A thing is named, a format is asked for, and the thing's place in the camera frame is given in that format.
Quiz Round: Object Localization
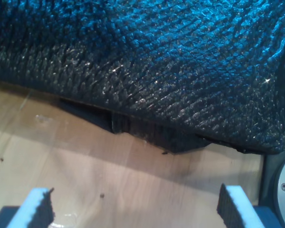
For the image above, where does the black bubble mat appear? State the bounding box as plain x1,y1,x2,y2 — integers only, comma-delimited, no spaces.
0,0,285,155

